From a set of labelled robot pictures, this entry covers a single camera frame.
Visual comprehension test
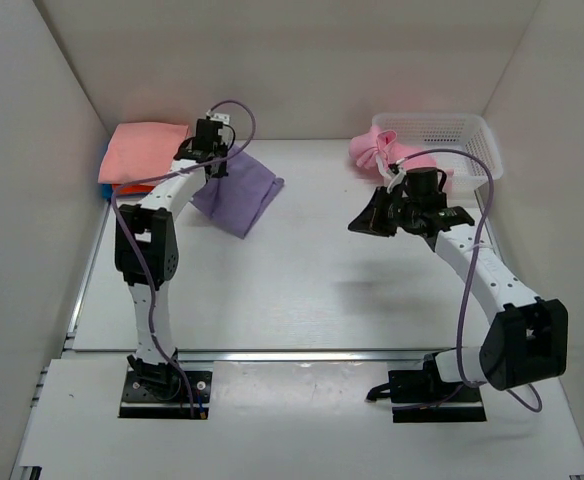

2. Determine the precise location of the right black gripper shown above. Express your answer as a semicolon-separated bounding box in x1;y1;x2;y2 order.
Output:
349;187;420;238

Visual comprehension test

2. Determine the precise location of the purple t shirt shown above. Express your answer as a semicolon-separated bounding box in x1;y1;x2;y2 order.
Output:
191;147;285;239

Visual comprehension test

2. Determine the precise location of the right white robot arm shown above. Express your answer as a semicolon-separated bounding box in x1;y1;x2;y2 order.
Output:
348;167;568;401

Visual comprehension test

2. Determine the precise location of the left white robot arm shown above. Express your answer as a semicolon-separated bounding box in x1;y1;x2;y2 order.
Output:
114;112;236;402

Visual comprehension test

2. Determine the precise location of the folded salmon pink t shirt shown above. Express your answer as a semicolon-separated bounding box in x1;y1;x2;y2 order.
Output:
98;122;191;185

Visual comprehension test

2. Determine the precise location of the folded orange t shirt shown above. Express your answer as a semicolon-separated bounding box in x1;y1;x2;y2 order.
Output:
111;184;154;196

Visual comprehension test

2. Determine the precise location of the folded blue t shirt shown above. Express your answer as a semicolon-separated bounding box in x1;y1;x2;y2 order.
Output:
100;184;113;200

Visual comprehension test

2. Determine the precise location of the white plastic basket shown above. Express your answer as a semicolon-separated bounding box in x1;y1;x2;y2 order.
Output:
372;113;503;195

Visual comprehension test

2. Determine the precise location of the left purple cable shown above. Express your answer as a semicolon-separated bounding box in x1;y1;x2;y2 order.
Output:
110;99;257;420

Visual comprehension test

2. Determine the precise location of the purple cable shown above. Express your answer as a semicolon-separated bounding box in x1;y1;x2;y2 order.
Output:
110;99;257;420
386;150;544;414

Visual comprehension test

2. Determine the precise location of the aluminium rail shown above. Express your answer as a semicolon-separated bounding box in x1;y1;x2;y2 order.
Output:
62;330;488;365

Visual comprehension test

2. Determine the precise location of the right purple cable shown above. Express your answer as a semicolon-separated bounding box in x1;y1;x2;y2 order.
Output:
386;150;544;414

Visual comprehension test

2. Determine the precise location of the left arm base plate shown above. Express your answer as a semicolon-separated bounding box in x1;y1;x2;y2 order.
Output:
118;370;213;420

